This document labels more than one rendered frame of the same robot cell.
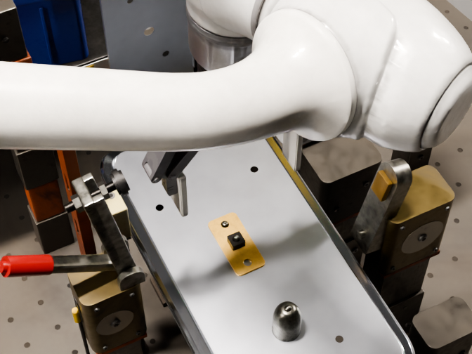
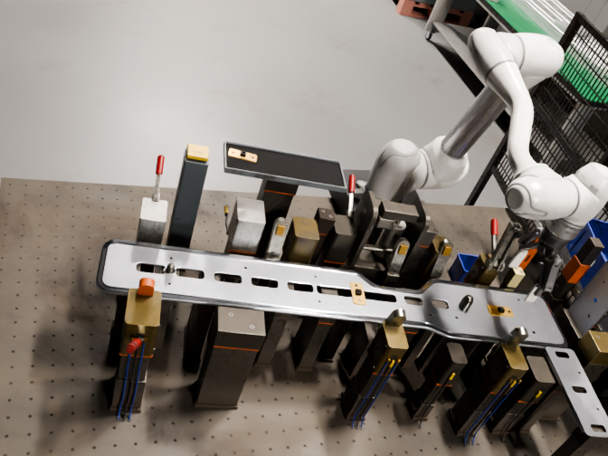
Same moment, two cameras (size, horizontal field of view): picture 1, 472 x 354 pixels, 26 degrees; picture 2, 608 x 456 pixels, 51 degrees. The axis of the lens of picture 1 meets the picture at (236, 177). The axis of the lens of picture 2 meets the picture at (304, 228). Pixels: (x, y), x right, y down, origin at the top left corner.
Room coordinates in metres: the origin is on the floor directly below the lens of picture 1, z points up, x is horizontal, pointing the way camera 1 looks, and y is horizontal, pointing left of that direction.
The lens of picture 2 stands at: (0.19, -1.57, 2.22)
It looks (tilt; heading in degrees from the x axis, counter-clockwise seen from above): 39 degrees down; 97
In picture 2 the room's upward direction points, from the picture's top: 21 degrees clockwise
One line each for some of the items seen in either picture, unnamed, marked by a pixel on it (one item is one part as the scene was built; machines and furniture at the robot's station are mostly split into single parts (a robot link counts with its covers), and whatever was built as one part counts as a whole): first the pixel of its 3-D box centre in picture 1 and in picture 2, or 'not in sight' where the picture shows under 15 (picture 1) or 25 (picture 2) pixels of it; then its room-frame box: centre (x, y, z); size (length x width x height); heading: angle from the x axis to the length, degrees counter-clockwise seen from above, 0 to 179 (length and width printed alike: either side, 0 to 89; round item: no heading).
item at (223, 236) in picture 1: (236, 241); (500, 309); (0.65, 0.00, 1.01); 0.08 x 0.04 x 0.01; 27
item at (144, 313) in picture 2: not in sight; (134, 358); (-0.20, -0.65, 0.88); 0.14 x 0.09 x 0.36; 117
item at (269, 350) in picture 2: not in sight; (272, 320); (0.05, -0.30, 0.84); 0.12 x 0.05 x 0.29; 117
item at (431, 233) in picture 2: not in sight; (401, 270); (0.34, 0.08, 0.91); 0.07 x 0.05 x 0.42; 117
